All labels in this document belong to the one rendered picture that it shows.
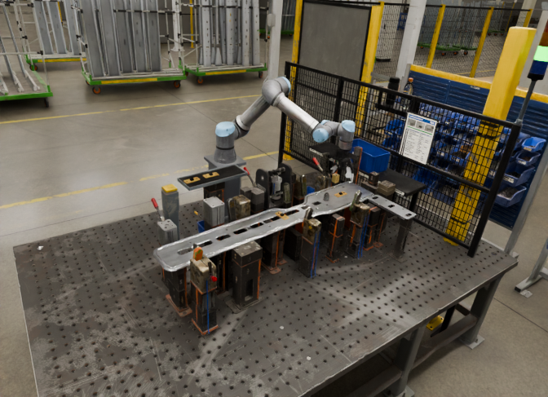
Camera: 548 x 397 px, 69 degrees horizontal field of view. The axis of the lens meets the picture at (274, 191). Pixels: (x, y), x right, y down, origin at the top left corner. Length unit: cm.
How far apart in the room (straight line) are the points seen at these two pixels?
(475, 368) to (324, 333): 138
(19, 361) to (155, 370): 136
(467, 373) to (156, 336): 198
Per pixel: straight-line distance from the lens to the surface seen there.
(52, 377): 192
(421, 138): 270
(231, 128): 246
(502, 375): 314
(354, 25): 435
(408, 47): 643
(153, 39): 914
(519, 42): 245
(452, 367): 302
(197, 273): 172
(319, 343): 192
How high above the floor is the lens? 212
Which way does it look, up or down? 28 degrees down
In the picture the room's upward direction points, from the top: 4 degrees clockwise
